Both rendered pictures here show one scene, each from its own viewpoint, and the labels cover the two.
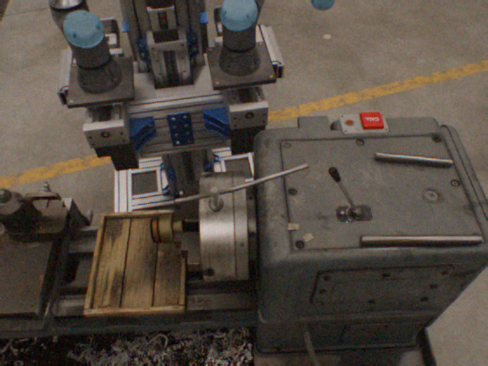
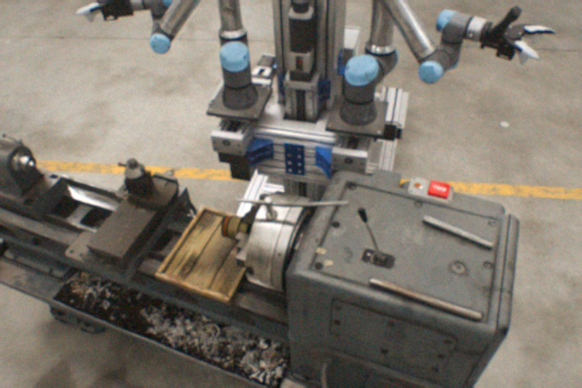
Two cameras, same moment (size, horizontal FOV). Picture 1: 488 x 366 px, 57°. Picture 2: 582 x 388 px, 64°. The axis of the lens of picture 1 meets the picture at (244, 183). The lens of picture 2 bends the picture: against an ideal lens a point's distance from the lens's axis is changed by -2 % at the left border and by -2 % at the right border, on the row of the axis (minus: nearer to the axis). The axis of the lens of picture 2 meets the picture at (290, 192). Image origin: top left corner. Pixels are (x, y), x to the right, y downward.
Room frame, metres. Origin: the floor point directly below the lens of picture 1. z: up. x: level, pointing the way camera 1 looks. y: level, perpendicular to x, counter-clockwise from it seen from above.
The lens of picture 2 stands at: (-0.18, -0.39, 2.33)
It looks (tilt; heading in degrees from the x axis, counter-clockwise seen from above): 46 degrees down; 25
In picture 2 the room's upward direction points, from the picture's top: 3 degrees counter-clockwise
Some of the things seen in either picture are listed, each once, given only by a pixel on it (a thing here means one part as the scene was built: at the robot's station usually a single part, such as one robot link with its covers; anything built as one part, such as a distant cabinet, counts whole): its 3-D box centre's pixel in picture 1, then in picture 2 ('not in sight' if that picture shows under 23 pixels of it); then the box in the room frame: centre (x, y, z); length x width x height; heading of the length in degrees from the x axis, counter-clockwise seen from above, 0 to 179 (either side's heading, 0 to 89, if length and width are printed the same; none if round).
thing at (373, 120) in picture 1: (371, 121); (438, 190); (0.92, -0.37, 1.26); 0.06 x 0.06 x 0.02; 2
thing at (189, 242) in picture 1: (193, 253); (247, 253); (0.59, 0.14, 1.09); 0.12 x 0.11 x 0.05; 2
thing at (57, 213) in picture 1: (35, 225); (149, 196); (0.75, 0.66, 0.99); 0.20 x 0.10 x 0.05; 92
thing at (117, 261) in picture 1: (140, 260); (215, 251); (0.67, 0.34, 0.89); 0.36 x 0.30 x 0.04; 2
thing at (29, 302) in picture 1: (27, 250); (137, 213); (0.68, 0.69, 0.95); 0.43 x 0.17 x 0.05; 2
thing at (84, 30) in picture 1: (85, 37); (236, 63); (1.25, 0.50, 1.33); 0.13 x 0.12 x 0.14; 30
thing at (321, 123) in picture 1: (314, 128); (384, 182); (0.91, -0.21, 1.24); 0.09 x 0.08 x 0.03; 92
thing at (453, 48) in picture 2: not in sight; (447, 53); (1.37, -0.27, 1.46); 0.11 x 0.08 x 0.11; 168
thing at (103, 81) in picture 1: (97, 67); (238, 89); (1.24, 0.50, 1.21); 0.15 x 0.15 x 0.10
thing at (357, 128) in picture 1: (362, 129); (430, 195); (0.92, -0.35, 1.23); 0.13 x 0.08 x 0.05; 92
